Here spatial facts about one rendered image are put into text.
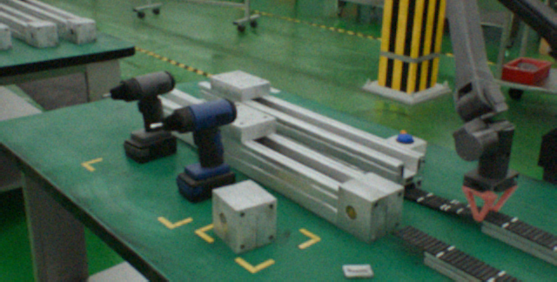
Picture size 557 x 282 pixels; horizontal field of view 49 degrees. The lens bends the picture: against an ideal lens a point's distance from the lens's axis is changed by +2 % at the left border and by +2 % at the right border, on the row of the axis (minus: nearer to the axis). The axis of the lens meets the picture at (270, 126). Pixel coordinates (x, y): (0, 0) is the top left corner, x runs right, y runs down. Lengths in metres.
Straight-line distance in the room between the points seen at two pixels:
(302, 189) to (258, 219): 0.19
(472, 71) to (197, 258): 0.66
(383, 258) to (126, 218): 0.54
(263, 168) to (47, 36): 1.64
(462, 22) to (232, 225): 0.65
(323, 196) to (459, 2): 0.52
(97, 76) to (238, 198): 1.76
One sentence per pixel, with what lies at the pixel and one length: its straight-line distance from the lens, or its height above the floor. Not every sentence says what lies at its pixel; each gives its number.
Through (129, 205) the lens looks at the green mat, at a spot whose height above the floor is 0.78.
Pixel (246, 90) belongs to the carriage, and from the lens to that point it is 1.77.
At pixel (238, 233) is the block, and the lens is 1.18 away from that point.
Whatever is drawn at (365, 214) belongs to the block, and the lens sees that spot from 1.23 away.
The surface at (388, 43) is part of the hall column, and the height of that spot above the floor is 0.38.
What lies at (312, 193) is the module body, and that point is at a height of 0.82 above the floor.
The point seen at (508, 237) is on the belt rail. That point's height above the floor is 0.79.
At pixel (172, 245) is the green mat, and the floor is 0.78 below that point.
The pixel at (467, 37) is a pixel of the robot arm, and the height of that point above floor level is 1.15.
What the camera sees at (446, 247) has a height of 0.81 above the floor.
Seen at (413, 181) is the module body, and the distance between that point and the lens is 1.47.
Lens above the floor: 1.43
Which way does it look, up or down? 21 degrees down
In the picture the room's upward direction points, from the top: 1 degrees clockwise
